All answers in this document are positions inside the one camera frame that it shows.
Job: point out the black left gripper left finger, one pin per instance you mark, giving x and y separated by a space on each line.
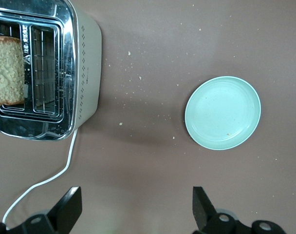
65 212

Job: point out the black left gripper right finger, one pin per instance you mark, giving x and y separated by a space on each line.
206 214

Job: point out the brown toasted bread slice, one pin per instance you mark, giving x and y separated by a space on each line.
6 73

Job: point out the mint green round plate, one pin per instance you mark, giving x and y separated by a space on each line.
223 112

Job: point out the brown table cover mat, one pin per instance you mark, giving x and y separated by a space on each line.
150 170

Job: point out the beige chrome-topped toaster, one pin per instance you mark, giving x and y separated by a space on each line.
89 61

